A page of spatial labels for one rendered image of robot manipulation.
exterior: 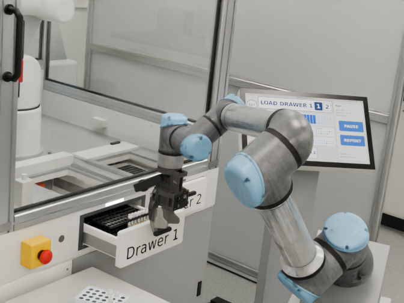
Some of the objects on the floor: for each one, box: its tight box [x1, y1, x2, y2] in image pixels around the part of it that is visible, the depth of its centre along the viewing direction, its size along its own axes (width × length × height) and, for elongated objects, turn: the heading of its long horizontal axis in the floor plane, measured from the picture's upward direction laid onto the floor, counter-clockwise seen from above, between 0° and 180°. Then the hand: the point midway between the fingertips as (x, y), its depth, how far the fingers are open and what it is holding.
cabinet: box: [0, 205, 213, 303], centre depth 276 cm, size 95×103×80 cm
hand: (158, 229), depth 222 cm, fingers closed on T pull, 3 cm apart
